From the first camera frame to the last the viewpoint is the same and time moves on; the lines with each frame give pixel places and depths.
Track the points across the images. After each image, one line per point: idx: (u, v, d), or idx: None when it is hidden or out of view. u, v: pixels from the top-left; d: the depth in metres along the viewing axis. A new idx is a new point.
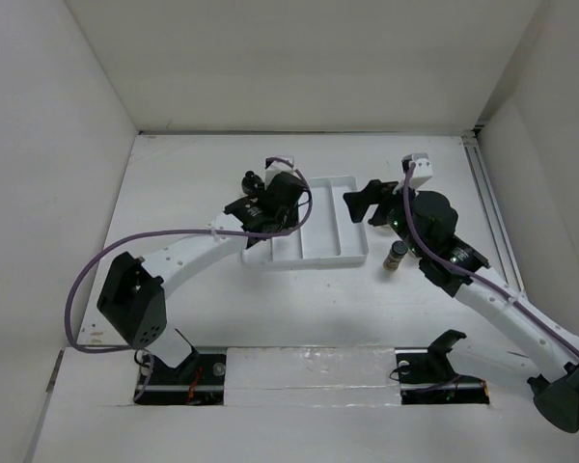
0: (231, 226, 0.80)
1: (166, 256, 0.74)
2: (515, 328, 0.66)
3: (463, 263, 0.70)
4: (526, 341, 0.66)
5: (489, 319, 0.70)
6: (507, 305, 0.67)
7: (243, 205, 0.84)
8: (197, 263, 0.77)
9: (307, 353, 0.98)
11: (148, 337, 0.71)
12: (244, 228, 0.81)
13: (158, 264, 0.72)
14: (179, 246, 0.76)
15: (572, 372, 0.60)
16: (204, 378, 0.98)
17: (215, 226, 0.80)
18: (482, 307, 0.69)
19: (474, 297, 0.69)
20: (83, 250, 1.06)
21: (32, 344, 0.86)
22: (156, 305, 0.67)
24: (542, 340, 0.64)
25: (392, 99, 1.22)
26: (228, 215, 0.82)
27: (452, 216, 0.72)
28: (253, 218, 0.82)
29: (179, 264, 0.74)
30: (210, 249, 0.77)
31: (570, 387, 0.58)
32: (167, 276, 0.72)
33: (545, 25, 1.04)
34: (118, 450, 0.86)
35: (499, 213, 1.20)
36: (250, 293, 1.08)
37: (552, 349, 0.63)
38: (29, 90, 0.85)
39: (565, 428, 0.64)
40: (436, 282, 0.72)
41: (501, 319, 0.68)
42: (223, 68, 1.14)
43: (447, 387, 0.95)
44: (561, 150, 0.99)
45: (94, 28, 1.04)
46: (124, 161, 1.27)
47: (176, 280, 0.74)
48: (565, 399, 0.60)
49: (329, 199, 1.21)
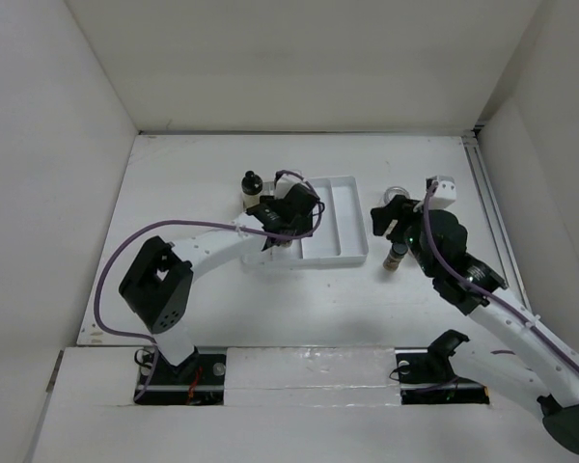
0: (252, 222, 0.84)
1: (196, 243, 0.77)
2: (532, 353, 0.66)
3: (478, 282, 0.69)
4: (540, 366, 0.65)
5: (504, 341, 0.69)
6: (523, 330, 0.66)
7: (262, 207, 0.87)
8: (220, 257, 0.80)
9: (307, 353, 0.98)
11: (167, 323, 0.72)
12: (265, 227, 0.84)
13: (187, 250, 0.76)
14: (208, 236, 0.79)
15: None
16: (204, 378, 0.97)
17: (239, 222, 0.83)
18: (497, 329, 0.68)
19: (489, 318, 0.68)
20: (83, 250, 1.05)
21: (32, 344, 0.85)
22: (180, 292, 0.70)
24: (559, 367, 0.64)
25: (393, 100, 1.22)
26: (249, 214, 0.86)
27: (460, 234, 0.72)
28: (271, 218, 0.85)
29: (206, 254, 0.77)
30: (235, 242, 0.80)
31: None
32: (194, 261, 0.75)
33: (545, 27, 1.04)
34: (118, 451, 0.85)
35: (498, 214, 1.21)
36: (251, 292, 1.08)
37: (568, 377, 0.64)
38: (28, 88, 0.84)
39: (572, 449, 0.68)
40: (452, 300, 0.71)
41: (516, 343, 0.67)
42: (224, 67, 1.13)
43: (448, 386, 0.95)
44: (561, 151, 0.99)
45: (94, 26, 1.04)
46: (123, 161, 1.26)
47: (201, 267, 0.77)
48: None
49: (329, 199, 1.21)
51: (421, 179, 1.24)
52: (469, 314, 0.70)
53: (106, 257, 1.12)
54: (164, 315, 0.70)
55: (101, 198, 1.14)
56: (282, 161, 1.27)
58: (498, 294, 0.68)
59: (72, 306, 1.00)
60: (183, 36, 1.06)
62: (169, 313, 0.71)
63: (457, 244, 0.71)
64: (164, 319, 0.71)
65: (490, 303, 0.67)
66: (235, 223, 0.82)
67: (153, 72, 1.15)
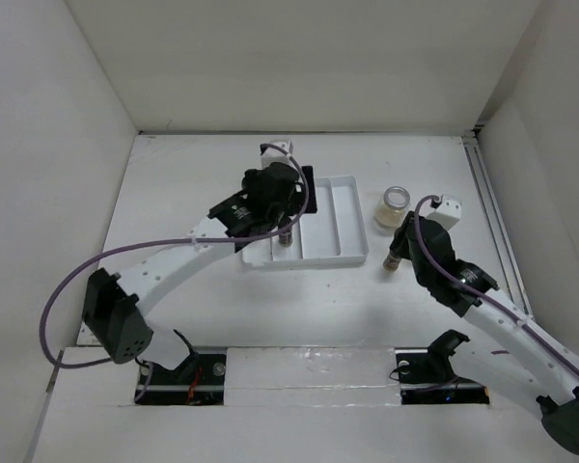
0: (212, 231, 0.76)
1: (144, 270, 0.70)
2: (525, 351, 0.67)
3: (470, 282, 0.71)
4: (534, 364, 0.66)
5: (497, 341, 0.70)
6: (515, 328, 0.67)
7: (230, 206, 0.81)
8: (179, 275, 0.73)
9: (307, 353, 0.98)
11: (132, 350, 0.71)
12: (230, 233, 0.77)
13: (134, 281, 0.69)
14: (159, 258, 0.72)
15: None
16: (204, 378, 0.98)
17: (198, 232, 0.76)
18: (491, 329, 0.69)
19: (482, 319, 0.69)
20: (83, 250, 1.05)
21: (32, 344, 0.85)
22: (131, 326, 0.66)
24: (550, 364, 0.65)
25: (393, 100, 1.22)
26: (211, 220, 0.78)
27: (444, 237, 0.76)
28: (239, 222, 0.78)
29: (157, 281, 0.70)
30: (192, 258, 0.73)
31: None
32: (143, 293, 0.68)
33: (544, 27, 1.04)
34: (118, 450, 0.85)
35: (498, 214, 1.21)
36: (249, 293, 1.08)
37: (561, 373, 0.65)
38: (28, 89, 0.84)
39: (573, 450, 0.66)
40: (449, 304, 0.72)
41: (510, 341, 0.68)
42: (224, 68, 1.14)
43: (447, 386, 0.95)
44: (561, 151, 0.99)
45: (94, 26, 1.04)
46: (124, 161, 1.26)
47: (155, 295, 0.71)
48: (572, 419, 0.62)
49: (329, 199, 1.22)
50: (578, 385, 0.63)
51: (421, 179, 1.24)
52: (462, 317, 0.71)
53: (106, 257, 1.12)
54: (126, 345, 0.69)
55: (101, 198, 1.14)
56: None
58: (490, 295, 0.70)
59: (72, 306, 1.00)
60: (183, 36, 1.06)
62: (133, 342, 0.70)
63: (444, 248, 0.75)
64: (129, 347, 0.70)
65: (482, 302, 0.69)
66: (192, 236, 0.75)
67: (152, 72, 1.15)
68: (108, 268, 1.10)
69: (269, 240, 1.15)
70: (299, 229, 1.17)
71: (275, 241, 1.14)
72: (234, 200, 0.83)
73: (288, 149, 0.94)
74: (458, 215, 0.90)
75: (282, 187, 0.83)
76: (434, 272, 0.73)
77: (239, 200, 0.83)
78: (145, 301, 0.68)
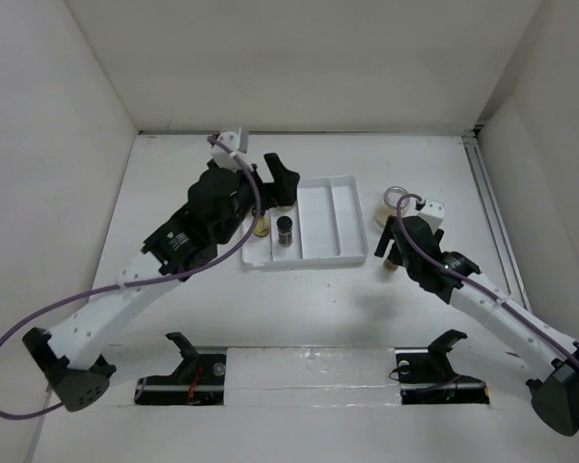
0: (145, 270, 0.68)
1: (73, 328, 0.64)
2: (507, 329, 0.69)
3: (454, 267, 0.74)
4: (515, 340, 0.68)
5: (482, 322, 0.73)
6: (496, 306, 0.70)
7: (164, 234, 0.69)
8: (117, 323, 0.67)
9: (307, 353, 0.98)
11: (87, 397, 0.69)
12: (162, 272, 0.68)
13: (63, 341, 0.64)
14: (88, 311, 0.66)
15: (560, 368, 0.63)
16: (204, 378, 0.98)
17: (129, 273, 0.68)
18: (474, 310, 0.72)
19: (465, 300, 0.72)
20: (83, 250, 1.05)
21: (32, 345, 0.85)
22: (70, 384, 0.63)
24: (530, 339, 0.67)
25: (393, 100, 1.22)
26: (145, 254, 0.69)
27: (425, 227, 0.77)
28: (177, 255, 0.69)
29: (89, 338, 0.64)
30: (124, 307, 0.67)
31: (556, 381, 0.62)
32: (74, 353, 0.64)
33: (544, 27, 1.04)
34: (118, 450, 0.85)
35: (498, 214, 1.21)
36: (249, 293, 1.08)
37: (540, 346, 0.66)
38: (28, 90, 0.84)
39: (565, 432, 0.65)
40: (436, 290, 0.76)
41: (491, 319, 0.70)
42: (224, 68, 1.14)
43: (447, 386, 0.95)
44: (561, 151, 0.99)
45: (94, 26, 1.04)
46: (124, 161, 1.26)
47: (92, 350, 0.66)
48: (553, 393, 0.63)
49: (329, 199, 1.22)
50: (557, 356, 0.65)
51: (421, 179, 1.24)
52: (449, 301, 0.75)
53: (106, 257, 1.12)
54: (78, 395, 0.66)
55: (101, 198, 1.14)
56: (282, 161, 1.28)
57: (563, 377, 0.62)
58: (473, 278, 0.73)
59: (72, 306, 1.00)
60: (183, 36, 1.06)
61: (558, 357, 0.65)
62: (87, 390, 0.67)
63: (425, 237, 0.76)
64: (84, 395, 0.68)
65: (464, 285, 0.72)
66: (119, 282, 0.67)
67: (152, 72, 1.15)
68: (108, 268, 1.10)
69: (269, 239, 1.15)
70: (300, 229, 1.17)
71: (275, 241, 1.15)
72: (173, 220, 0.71)
73: (235, 149, 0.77)
74: (443, 217, 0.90)
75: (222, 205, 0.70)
76: (420, 261, 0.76)
77: (179, 220, 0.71)
78: (80, 360, 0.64)
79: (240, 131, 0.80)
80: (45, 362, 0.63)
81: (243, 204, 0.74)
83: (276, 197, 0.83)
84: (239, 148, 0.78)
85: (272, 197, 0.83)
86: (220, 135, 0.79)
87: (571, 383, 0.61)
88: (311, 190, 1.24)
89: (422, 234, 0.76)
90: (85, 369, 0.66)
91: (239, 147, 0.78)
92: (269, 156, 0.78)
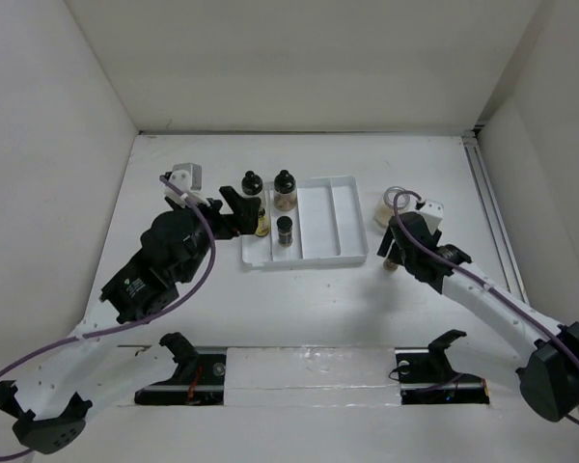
0: (102, 319, 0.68)
1: (37, 381, 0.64)
2: (493, 313, 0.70)
3: (449, 257, 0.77)
4: (501, 323, 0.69)
5: (472, 310, 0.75)
6: (482, 291, 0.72)
7: (121, 281, 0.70)
8: (79, 371, 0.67)
9: (307, 353, 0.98)
11: (65, 441, 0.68)
12: (121, 321, 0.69)
13: (28, 395, 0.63)
14: (51, 363, 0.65)
15: (541, 348, 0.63)
16: (204, 378, 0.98)
17: (89, 324, 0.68)
18: (464, 297, 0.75)
19: (455, 286, 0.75)
20: (83, 250, 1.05)
21: (32, 344, 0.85)
22: (40, 434, 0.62)
24: (515, 321, 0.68)
25: (392, 100, 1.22)
26: (103, 302, 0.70)
27: (420, 222, 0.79)
28: (132, 302, 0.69)
29: (52, 390, 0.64)
30: (84, 357, 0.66)
31: (538, 362, 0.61)
32: (41, 405, 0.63)
33: (545, 26, 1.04)
34: (118, 450, 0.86)
35: (498, 214, 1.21)
36: (249, 293, 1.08)
37: (524, 329, 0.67)
38: (28, 90, 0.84)
39: (551, 418, 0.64)
40: (431, 280, 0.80)
41: (480, 305, 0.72)
42: (223, 68, 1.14)
43: (447, 386, 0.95)
44: (561, 152, 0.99)
45: (94, 27, 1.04)
46: (124, 161, 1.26)
47: (60, 397, 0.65)
48: (537, 373, 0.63)
49: (329, 199, 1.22)
50: (540, 338, 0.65)
51: (421, 179, 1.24)
52: (443, 289, 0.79)
53: (106, 257, 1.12)
54: (53, 440, 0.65)
55: (102, 198, 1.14)
56: (281, 161, 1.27)
57: (542, 355, 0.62)
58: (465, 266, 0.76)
59: (72, 306, 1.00)
60: (183, 36, 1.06)
61: (541, 339, 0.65)
62: (63, 434, 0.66)
63: (421, 230, 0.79)
64: (61, 438, 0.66)
65: (455, 273, 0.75)
66: (76, 334, 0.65)
67: (153, 72, 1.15)
68: (108, 268, 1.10)
69: (269, 239, 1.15)
70: (300, 229, 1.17)
71: (275, 241, 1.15)
72: (130, 265, 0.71)
73: (184, 192, 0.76)
74: (441, 217, 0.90)
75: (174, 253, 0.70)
76: (416, 253, 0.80)
77: (137, 264, 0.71)
78: (47, 412, 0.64)
79: (192, 170, 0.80)
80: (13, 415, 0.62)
81: (201, 245, 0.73)
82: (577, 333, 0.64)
83: (237, 227, 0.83)
84: (190, 187, 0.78)
85: (234, 228, 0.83)
86: (173, 174, 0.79)
87: (554, 363, 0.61)
88: (312, 190, 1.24)
89: (417, 227, 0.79)
90: (57, 416, 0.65)
91: (191, 187, 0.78)
92: (224, 190, 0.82)
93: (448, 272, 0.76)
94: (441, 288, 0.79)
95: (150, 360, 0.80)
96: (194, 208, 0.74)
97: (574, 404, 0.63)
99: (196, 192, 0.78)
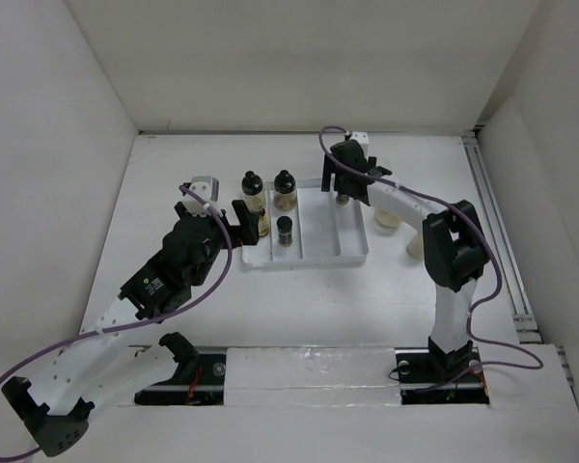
0: (123, 315, 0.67)
1: (52, 375, 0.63)
2: (401, 206, 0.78)
3: (374, 173, 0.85)
4: (408, 212, 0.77)
5: (393, 211, 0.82)
6: (395, 191, 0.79)
7: (140, 280, 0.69)
8: (95, 367, 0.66)
9: (307, 353, 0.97)
11: (67, 441, 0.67)
12: (139, 317, 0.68)
13: (42, 389, 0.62)
14: (68, 356, 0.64)
15: (432, 217, 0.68)
16: (204, 378, 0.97)
17: (107, 320, 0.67)
18: (384, 201, 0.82)
19: (376, 194, 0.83)
20: (83, 249, 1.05)
21: (32, 344, 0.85)
22: (50, 432, 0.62)
24: (416, 206, 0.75)
25: (392, 100, 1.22)
26: (123, 299, 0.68)
27: (353, 145, 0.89)
28: (152, 299, 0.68)
29: (68, 384, 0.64)
30: (102, 352, 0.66)
31: (428, 227, 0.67)
32: (55, 399, 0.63)
33: (544, 27, 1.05)
34: (119, 450, 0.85)
35: (498, 213, 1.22)
36: (249, 292, 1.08)
37: (423, 210, 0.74)
38: (28, 92, 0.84)
39: (453, 285, 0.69)
40: (361, 197, 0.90)
41: (395, 204, 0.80)
42: (223, 68, 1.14)
43: (448, 386, 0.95)
44: (561, 152, 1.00)
45: (94, 26, 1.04)
46: (124, 161, 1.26)
47: (72, 394, 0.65)
48: (431, 242, 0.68)
49: (329, 199, 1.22)
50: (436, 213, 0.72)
51: (421, 179, 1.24)
52: (372, 202, 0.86)
53: (105, 257, 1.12)
54: (59, 439, 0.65)
55: (101, 198, 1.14)
56: (282, 161, 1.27)
57: (435, 223, 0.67)
58: (385, 177, 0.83)
59: (72, 306, 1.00)
60: (183, 36, 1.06)
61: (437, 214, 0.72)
62: (67, 435, 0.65)
63: (354, 153, 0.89)
64: (64, 440, 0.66)
65: (375, 184, 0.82)
66: (96, 328, 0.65)
67: (153, 72, 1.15)
68: (108, 268, 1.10)
69: (269, 239, 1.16)
70: (300, 229, 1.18)
71: (275, 241, 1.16)
72: (147, 266, 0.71)
73: (206, 200, 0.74)
74: (368, 142, 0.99)
75: (193, 255, 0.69)
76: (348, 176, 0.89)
77: (153, 265, 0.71)
78: (60, 407, 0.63)
79: (212, 183, 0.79)
80: (24, 411, 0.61)
81: (215, 249, 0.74)
82: (462, 206, 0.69)
83: (241, 238, 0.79)
84: (210, 198, 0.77)
85: (238, 238, 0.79)
86: (192, 184, 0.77)
87: (441, 228, 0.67)
88: (312, 190, 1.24)
89: (350, 151, 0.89)
90: (65, 414, 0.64)
91: (211, 198, 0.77)
92: (237, 203, 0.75)
93: (371, 183, 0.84)
94: (371, 203, 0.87)
95: (151, 360, 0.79)
96: (217, 218, 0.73)
97: (468, 271, 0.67)
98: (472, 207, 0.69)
99: (215, 203, 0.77)
